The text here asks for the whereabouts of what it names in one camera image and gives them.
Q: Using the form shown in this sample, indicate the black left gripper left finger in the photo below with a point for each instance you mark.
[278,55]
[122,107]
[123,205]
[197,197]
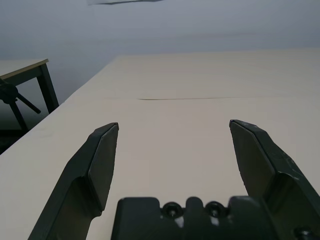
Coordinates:
[82,175]

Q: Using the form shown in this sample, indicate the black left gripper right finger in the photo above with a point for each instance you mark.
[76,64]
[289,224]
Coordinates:
[270,170]

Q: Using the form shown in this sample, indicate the black tripod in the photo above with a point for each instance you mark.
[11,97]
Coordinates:
[10,95]

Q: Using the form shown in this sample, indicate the side table with black legs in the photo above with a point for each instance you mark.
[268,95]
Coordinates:
[22,66]

